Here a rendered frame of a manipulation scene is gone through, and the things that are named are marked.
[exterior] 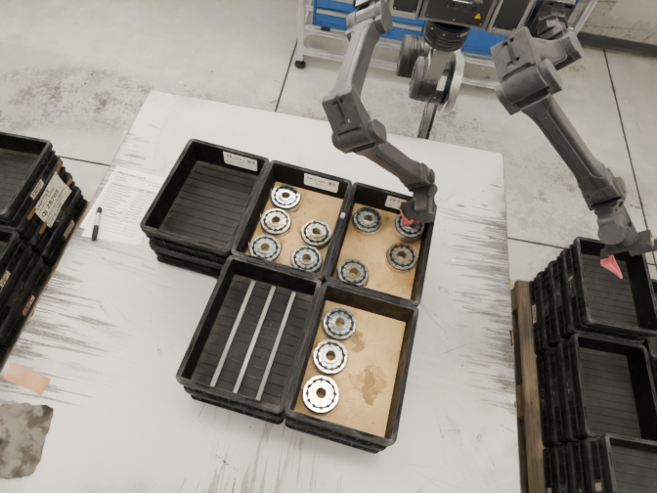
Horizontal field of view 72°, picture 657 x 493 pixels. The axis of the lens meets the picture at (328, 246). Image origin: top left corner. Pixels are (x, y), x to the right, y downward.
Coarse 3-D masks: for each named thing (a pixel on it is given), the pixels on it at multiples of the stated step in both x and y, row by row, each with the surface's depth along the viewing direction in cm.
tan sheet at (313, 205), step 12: (300, 192) 165; (312, 192) 166; (300, 204) 163; (312, 204) 163; (324, 204) 164; (336, 204) 164; (300, 216) 160; (312, 216) 161; (324, 216) 161; (336, 216) 161; (288, 240) 155; (300, 240) 155; (288, 252) 152; (324, 252) 154; (288, 264) 150
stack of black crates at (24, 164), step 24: (0, 144) 203; (24, 144) 200; (48, 144) 196; (0, 168) 200; (24, 168) 201; (48, 168) 200; (0, 192) 194; (24, 192) 188; (72, 192) 221; (0, 216) 178; (24, 216) 189; (72, 216) 223; (24, 240) 196; (48, 240) 209; (48, 264) 215
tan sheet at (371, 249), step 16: (384, 224) 162; (352, 240) 157; (368, 240) 158; (384, 240) 158; (400, 240) 159; (416, 240) 159; (352, 256) 154; (368, 256) 154; (384, 256) 155; (400, 256) 155; (384, 272) 152; (384, 288) 149; (400, 288) 149
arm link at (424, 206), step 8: (432, 176) 132; (432, 184) 134; (416, 192) 136; (424, 192) 135; (416, 200) 135; (424, 200) 134; (432, 200) 136; (416, 208) 134; (424, 208) 132; (432, 208) 134; (416, 216) 136; (424, 216) 135; (432, 216) 134
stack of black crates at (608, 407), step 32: (576, 352) 181; (608, 352) 193; (640, 352) 185; (544, 384) 202; (576, 384) 179; (608, 384) 186; (640, 384) 182; (544, 416) 198; (576, 416) 174; (608, 416) 180; (640, 416) 179
